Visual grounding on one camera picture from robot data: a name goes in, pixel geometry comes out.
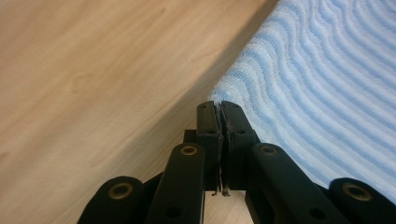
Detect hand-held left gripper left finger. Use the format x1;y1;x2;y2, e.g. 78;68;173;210
183;100;224;197

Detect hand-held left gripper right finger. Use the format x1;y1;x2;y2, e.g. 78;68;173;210
219;100;262;198

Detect blue striped cloth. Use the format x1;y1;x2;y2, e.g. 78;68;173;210
207;0;396;205

